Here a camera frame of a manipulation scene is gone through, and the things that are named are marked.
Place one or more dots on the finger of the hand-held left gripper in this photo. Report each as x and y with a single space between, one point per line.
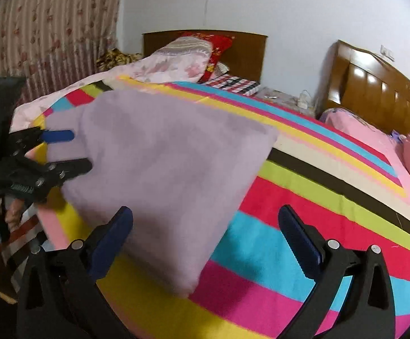
74 167
58 136

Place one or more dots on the nightstand with floral cover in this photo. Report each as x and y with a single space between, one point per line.
279 95

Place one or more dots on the pink bed sheet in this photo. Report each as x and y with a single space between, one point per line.
360 127

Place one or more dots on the lilac pants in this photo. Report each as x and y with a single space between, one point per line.
162 169

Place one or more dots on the person's left hand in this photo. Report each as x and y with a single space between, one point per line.
14 215

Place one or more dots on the red pillow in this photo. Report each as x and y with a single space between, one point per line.
222 44

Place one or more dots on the small purple item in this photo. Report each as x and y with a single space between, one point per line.
398 136

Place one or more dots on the white wall socket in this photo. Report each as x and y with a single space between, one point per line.
388 52

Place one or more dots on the pale striped folded blanket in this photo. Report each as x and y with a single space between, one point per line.
191 46

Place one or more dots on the pink floral quilt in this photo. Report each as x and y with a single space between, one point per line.
162 67

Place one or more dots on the floral striped curtain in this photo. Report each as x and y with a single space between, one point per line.
49 24

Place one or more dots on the leopard print cloth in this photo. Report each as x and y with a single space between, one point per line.
116 58

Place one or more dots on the red plaid bed sheet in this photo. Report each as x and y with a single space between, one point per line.
233 83

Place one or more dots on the glossy panelled wooden headboard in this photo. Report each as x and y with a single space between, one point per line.
367 81

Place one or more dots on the rainbow striped blanket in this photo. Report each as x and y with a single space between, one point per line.
296 201

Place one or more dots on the brown wooden headboard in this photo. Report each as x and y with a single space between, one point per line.
251 56

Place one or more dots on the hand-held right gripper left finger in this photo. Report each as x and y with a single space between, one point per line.
111 243

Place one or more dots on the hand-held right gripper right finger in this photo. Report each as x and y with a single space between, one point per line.
298 243

